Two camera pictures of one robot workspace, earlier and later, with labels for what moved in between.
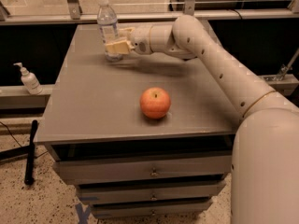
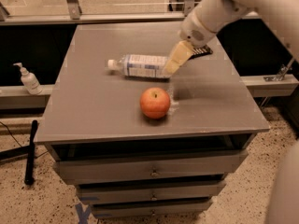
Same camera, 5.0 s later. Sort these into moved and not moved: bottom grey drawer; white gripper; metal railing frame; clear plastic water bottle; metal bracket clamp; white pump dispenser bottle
Moved: clear plastic water bottle; white gripper
Not moved: white pump dispenser bottle; metal bracket clamp; metal railing frame; bottom grey drawer
